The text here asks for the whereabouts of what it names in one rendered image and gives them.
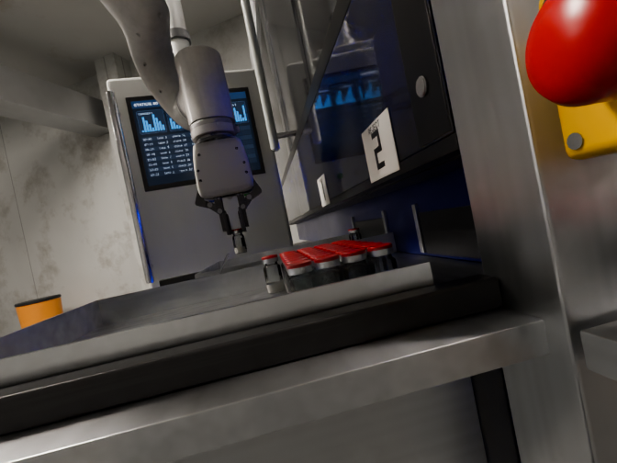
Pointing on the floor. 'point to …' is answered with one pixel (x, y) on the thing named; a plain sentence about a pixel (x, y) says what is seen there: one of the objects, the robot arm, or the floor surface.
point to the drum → (39, 310)
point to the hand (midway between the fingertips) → (234, 222)
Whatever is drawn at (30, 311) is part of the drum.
